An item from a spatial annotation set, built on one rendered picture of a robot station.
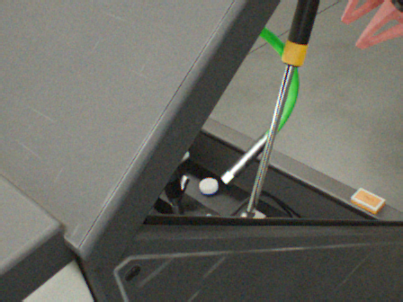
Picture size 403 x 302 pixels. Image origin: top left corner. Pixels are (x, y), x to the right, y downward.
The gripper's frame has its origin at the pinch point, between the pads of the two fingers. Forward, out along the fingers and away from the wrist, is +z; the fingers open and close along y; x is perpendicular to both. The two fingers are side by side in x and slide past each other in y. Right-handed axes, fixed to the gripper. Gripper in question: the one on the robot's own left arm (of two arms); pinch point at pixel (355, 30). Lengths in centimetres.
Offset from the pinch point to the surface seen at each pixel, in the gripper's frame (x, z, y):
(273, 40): -7.8, 7.5, -1.5
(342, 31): 180, 67, -166
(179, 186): -1.1, 37.5, -0.2
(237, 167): 0.1, 25.9, 4.1
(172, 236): -33.7, 8.0, 32.6
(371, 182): 139, 72, -60
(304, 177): 24.0, 30.2, -3.3
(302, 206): 28.4, 35.6, -1.3
